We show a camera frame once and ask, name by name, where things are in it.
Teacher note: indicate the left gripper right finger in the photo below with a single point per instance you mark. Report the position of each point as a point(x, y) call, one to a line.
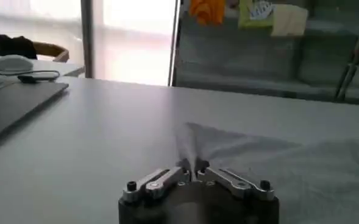
point(234, 184)

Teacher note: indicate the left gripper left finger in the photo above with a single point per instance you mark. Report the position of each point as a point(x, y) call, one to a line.
point(161, 182)

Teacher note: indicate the grey printed t-shirt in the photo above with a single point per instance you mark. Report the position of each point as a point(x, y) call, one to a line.
point(289, 170)

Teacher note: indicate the metal shelf rack with cloths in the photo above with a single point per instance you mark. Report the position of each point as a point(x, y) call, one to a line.
point(243, 61)

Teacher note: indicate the small white desk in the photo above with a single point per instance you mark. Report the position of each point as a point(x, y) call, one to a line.
point(63, 68)

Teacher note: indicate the dark grey laptop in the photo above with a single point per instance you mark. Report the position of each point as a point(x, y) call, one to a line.
point(17, 103)

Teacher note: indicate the wooden chair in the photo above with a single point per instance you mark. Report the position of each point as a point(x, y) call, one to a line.
point(54, 50)

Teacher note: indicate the oval computer mouse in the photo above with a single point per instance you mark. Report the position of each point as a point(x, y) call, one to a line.
point(11, 63)

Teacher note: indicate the dark window frame post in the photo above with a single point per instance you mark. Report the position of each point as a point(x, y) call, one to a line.
point(87, 36)

